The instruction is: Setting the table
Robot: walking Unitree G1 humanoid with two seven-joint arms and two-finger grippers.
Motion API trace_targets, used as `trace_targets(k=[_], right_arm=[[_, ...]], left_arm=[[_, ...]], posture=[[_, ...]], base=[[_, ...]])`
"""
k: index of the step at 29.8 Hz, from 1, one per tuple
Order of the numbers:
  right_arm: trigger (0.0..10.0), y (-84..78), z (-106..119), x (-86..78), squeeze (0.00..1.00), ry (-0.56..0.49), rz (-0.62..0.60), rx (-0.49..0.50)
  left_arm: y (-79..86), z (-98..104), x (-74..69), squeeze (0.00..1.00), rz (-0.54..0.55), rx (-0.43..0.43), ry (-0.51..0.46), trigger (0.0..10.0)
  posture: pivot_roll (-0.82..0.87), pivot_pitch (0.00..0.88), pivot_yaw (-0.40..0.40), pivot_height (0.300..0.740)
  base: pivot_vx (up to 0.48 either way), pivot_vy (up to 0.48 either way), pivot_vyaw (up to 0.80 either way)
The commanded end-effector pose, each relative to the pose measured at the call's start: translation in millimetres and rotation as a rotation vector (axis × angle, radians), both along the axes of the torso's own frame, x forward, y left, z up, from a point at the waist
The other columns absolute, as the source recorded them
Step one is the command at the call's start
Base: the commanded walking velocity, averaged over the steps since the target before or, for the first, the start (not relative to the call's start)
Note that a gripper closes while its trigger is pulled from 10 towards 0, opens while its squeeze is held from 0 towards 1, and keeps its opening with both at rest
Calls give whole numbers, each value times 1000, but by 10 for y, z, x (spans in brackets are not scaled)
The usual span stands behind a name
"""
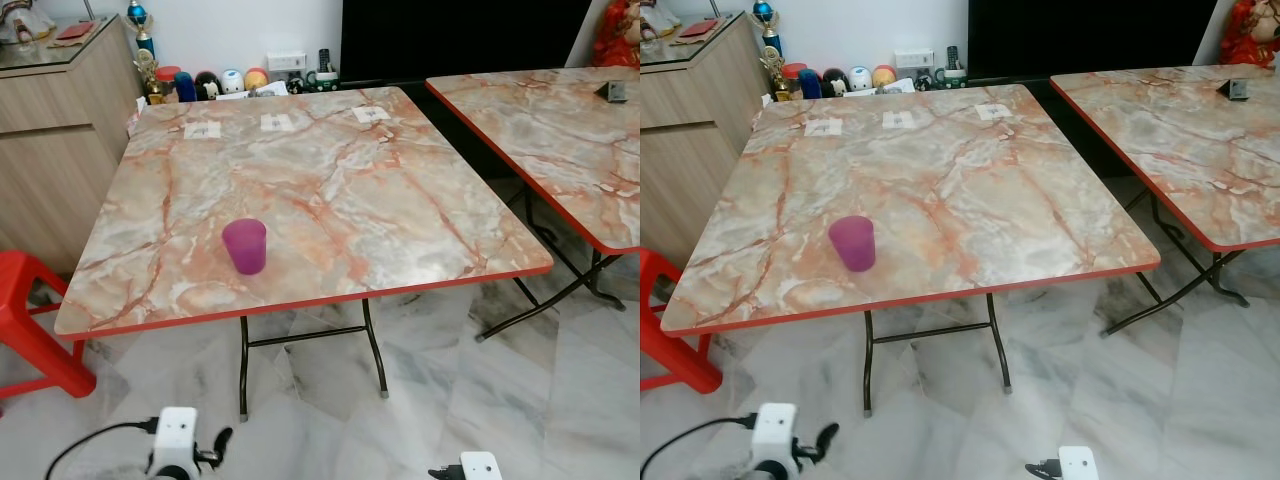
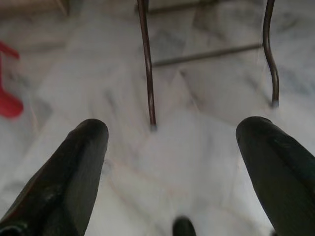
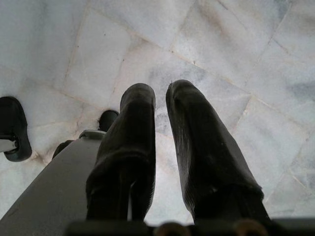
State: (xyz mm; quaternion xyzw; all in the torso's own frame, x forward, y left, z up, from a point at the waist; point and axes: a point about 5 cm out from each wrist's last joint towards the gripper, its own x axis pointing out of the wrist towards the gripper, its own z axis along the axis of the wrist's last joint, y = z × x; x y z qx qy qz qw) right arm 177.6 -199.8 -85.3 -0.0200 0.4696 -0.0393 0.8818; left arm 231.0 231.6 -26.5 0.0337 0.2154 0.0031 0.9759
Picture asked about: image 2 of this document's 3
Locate black robot foot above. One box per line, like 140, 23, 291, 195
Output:
173, 216, 197, 236

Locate dark brown metal chair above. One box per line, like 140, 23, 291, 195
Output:
134, 0, 281, 133

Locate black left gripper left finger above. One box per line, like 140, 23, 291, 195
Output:
0, 118, 109, 236

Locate red plastic stool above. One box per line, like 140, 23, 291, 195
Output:
0, 41, 24, 119

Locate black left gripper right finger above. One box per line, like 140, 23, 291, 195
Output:
235, 117, 315, 236

